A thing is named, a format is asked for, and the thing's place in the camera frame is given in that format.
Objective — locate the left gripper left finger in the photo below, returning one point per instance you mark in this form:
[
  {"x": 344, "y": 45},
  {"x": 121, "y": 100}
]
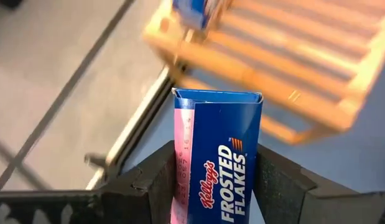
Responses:
[{"x": 148, "y": 193}]

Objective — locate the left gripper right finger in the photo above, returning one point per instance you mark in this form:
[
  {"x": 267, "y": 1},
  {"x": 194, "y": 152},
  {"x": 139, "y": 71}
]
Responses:
[{"x": 279, "y": 186}]

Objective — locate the blue Frosted Flakes cereal box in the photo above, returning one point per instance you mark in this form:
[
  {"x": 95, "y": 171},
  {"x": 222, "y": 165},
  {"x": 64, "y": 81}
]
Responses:
[
  {"x": 223, "y": 155},
  {"x": 192, "y": 12}
]

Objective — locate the wooden slatted shelf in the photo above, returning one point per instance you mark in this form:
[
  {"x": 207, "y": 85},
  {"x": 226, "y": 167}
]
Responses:
[{"x": 273, "y": 77}]

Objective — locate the grey-blue table mat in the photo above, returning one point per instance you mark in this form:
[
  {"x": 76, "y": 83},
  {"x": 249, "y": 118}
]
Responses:
[{"x": 350, "y": 161}]

